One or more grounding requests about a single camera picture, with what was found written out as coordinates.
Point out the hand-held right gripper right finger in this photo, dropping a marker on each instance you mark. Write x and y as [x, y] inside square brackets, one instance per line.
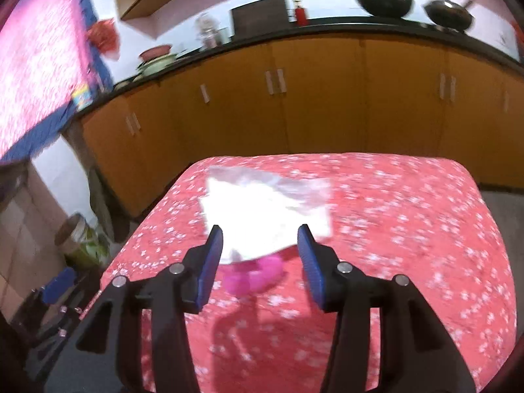
[313, 270]

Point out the colourful packet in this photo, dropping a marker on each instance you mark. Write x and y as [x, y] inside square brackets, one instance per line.
[82, 97]

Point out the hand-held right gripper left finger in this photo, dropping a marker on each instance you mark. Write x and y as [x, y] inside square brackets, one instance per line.
[211, 270]

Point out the pink plastic wrapper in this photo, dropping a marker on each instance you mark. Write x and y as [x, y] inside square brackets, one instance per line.
[254, 276]

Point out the glass jar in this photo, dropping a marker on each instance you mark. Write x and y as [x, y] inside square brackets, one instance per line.
[209, 30]

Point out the orange kitchen base cabinets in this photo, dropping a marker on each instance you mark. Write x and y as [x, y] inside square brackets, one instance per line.
[327, 102]

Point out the blue container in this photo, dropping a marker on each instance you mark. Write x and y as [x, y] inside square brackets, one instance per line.
[59, 284]

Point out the red bag on containers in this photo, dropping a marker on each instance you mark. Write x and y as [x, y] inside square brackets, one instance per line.
[519, 41]

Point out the red bottle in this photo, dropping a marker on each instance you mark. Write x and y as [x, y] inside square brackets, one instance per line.
[300, 14]

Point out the red floral tablecloth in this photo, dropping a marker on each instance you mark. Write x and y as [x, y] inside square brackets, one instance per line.
[389, 233]

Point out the black wok with lid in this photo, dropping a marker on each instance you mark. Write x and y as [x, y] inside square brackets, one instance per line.
[448, 14]

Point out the white plastic bag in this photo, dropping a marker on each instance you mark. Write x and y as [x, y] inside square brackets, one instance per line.
[262, 208]

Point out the cardboard box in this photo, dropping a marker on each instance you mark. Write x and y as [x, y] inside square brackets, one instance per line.
[24, 229]

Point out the dark cutting board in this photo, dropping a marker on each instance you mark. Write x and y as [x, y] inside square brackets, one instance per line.
[258, 12]

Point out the red bowl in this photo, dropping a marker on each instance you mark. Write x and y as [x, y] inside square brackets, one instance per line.
[155, 52]

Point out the hanging red plastic bag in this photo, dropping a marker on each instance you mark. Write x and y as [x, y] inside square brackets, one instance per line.
[104, 35]

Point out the blue-edged pink floral curtain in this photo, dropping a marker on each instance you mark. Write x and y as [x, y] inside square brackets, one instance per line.
[37, 57]

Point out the white plastic bucket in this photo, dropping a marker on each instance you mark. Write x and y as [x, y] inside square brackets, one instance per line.
[75, 237]

